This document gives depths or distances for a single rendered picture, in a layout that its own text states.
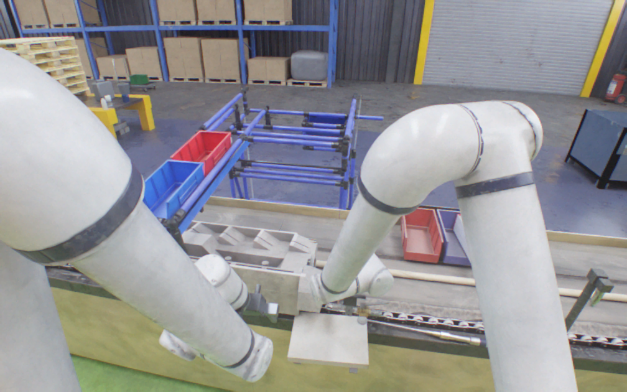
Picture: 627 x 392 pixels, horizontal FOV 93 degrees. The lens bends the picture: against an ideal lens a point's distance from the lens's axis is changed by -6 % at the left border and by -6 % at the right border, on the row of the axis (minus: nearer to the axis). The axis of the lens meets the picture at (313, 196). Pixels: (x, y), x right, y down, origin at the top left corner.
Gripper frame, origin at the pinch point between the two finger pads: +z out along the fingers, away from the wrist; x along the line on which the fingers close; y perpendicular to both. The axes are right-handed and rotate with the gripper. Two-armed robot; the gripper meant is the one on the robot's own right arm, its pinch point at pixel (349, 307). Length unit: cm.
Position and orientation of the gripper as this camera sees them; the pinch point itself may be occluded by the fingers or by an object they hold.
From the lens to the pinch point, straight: 128.4
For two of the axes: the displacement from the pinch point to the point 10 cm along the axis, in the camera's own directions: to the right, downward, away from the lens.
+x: 1.8, -4.9, 8.5
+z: -0.2, 8.7, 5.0
